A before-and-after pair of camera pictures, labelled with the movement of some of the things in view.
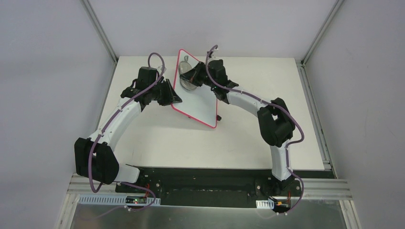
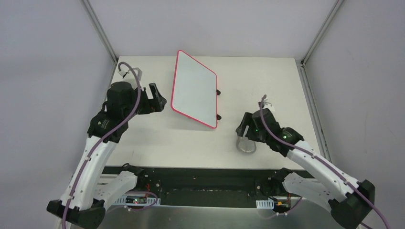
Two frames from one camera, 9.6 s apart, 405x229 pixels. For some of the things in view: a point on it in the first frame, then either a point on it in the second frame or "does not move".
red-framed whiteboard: (200, 104) does not move
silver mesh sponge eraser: (184, 67) → (244, 145)
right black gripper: (197, 74) → (245, 127)
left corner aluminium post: (99, 27) does not move
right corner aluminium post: (321, 31) does not move
